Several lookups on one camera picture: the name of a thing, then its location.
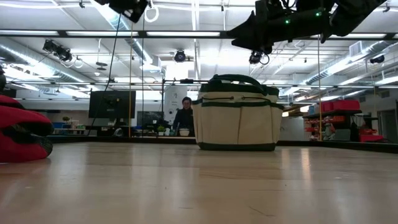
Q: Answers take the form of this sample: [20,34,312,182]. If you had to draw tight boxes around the black computer monitor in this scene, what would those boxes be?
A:
[88,90,137,136]

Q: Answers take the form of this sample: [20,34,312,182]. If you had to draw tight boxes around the dark chalkboard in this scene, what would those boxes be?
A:
[136,110,165,128]

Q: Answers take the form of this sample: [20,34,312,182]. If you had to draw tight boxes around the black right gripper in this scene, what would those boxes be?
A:
[226,0,285,54]

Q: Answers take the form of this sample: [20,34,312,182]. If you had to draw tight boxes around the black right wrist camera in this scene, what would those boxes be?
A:
[248,49,271,65]

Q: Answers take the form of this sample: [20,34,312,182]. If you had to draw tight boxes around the white poster board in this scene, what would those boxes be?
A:
[164,85,188,125]

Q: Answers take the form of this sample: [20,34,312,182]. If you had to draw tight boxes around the shelf with red bins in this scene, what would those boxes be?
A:
[303,99,388,143]

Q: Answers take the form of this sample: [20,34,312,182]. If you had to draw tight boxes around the red and black gardening gloves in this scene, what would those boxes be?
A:
[0,94,54,164]

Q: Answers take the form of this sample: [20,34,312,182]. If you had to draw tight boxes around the person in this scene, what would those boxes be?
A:
[172,96,195,137]

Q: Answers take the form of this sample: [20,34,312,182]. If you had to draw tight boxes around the beige green-trimmed gardening bag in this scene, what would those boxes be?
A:
[192,73,284,152]

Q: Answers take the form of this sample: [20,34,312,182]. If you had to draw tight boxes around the black overhead camera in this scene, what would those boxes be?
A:
[174,49,187,63]

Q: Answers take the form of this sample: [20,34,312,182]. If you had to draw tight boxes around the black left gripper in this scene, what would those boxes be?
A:
[95,0,149,24]

